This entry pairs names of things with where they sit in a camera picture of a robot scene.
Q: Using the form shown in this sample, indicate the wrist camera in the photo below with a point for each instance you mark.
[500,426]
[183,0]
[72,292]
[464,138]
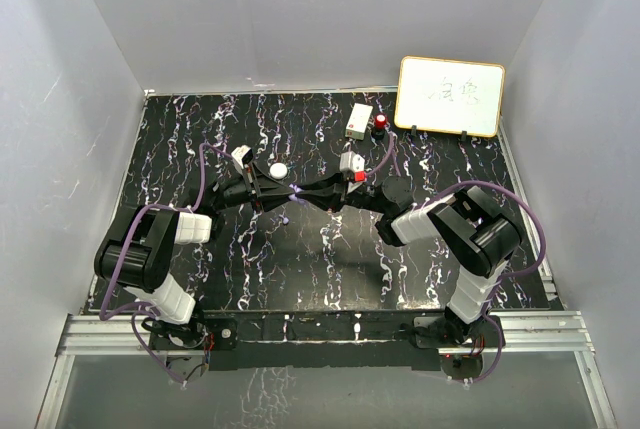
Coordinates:
[352,167]
[242,156]

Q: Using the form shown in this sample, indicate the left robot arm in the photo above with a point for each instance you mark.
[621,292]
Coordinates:
[134,257]

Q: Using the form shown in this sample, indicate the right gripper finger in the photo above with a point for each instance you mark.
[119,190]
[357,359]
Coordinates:
[330,185]
[326,202]

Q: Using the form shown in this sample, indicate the white green box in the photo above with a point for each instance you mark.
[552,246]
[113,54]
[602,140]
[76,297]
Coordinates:
[358,121]

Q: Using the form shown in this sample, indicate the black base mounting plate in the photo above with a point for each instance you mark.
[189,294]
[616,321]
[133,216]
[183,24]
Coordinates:
[237,340]

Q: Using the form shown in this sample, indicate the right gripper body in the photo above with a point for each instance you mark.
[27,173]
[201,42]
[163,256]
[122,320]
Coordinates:
[362,197]

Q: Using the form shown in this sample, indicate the aluminium frame rail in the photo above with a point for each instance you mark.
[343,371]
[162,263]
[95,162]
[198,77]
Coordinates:
[525,331]

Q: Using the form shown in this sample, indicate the white earbud charging case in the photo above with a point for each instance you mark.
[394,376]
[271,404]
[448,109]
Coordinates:
[278,171]

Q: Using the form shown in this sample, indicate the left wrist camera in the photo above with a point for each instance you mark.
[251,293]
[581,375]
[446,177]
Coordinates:
[242,156]

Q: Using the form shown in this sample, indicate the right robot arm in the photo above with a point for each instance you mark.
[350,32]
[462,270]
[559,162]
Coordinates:
[480,235]

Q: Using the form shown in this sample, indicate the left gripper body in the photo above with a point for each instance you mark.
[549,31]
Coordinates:
[233,194]

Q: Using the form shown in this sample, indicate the white whiteboard yellow frame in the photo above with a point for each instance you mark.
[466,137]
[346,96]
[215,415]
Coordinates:
[449,96]

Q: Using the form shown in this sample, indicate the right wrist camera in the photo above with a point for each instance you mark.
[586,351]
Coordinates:
[352,167]

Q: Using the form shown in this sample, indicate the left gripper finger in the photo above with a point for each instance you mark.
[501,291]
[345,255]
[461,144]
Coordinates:
[269,202]
[262,182]

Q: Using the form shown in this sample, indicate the red emergency stop button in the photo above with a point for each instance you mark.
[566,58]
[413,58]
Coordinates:
[379,127]

